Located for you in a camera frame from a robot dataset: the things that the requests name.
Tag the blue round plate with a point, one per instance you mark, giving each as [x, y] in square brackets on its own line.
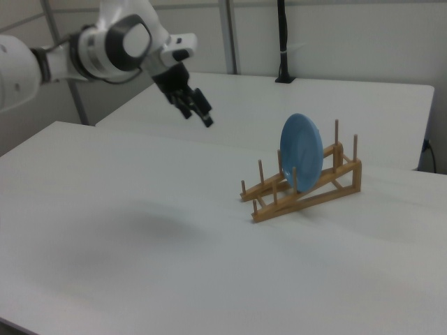
[302, 153]

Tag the wooden plate rack with pegs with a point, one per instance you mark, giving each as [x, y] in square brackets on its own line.
[335, 181]

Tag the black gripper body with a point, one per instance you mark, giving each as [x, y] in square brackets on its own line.
[174, 82]

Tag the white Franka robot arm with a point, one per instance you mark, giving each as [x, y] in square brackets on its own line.
[70, 56]

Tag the black pole with base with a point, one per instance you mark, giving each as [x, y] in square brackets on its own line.
[283, 35]

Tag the slanted aluminium frame post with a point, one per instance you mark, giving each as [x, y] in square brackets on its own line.
[78, 101]

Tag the wide aluminium frame post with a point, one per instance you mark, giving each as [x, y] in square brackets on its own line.
[230, 35]

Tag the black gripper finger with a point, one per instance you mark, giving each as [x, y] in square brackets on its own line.
[207, 120]
[186, 113]

